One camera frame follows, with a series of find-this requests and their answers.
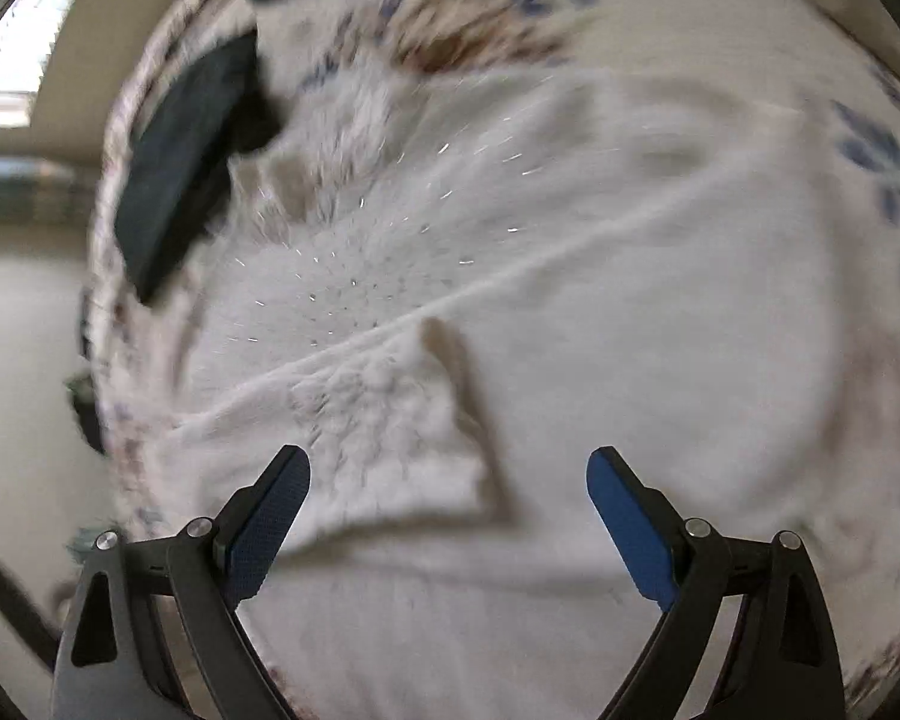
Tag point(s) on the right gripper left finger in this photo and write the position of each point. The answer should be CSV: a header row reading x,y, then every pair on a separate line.
x,y
114,660

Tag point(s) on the white knit sweater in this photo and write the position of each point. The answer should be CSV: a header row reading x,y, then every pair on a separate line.
x,y
556,264

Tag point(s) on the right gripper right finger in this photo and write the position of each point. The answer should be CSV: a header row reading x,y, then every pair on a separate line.
x,y
782,661

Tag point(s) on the black folded garment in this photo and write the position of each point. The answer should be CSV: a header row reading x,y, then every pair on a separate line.
x,y
179,169

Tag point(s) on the window with metal bars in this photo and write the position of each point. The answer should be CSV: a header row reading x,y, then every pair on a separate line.
x,y
29,30

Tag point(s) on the floral bed sheet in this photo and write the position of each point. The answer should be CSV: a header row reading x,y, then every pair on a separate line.
x,y
349,81

